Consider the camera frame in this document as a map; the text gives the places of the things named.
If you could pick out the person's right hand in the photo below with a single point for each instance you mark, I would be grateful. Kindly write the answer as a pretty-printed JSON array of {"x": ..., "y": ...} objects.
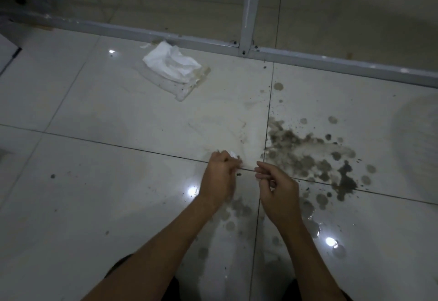
[{"x": 280, "y": 198}]

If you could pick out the person's left hand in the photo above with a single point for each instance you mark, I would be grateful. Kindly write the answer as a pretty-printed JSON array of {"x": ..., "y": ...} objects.
[{"x": 217, "y": 181}]

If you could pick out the white tissue sheet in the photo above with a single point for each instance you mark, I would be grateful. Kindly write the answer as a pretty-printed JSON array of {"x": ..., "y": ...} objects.
[{"x": 233, "y": 154}]

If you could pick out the clear pack of white tissues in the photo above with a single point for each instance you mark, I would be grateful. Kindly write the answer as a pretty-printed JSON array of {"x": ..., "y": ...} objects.
[{"x": 167, "y": 61}]

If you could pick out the person's right forearm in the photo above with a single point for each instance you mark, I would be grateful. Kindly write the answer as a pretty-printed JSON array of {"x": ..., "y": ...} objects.
[{"x": 308, "y": 266}]

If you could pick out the person's left forearm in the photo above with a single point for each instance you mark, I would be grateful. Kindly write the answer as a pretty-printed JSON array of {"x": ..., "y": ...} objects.
[{"x": 154, "y": 263}]

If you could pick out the black trousers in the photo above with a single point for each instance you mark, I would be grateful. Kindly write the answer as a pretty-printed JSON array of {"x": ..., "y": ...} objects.
[{"x": 293, "y": 292}]

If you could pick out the small white paper scrap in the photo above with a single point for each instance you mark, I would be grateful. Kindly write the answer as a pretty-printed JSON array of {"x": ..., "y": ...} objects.
[{"x": 145, "y": 46}]

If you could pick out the white cabinet panel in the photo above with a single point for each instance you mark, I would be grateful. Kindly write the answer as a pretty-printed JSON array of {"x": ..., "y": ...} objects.
[{"x": 7, "y": 54}]

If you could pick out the metal frame rail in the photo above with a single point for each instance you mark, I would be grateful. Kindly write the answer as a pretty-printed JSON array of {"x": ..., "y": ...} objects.
[{"x": 342, "y": 65}]

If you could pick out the grey metal post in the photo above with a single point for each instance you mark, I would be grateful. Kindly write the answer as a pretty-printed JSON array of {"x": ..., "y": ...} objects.
[{"x": 251, "y": 9}]

